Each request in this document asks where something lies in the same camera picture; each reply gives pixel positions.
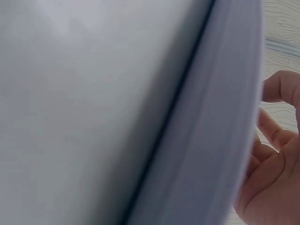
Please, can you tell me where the person's right hand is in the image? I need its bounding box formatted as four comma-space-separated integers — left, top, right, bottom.
232, 70, 300, 225

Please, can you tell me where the thick white book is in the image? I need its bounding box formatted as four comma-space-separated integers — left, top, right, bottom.
0, 0, 267, 225

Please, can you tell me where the clear plastic strip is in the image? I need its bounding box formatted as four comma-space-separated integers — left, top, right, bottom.
265, 37, 300, 56

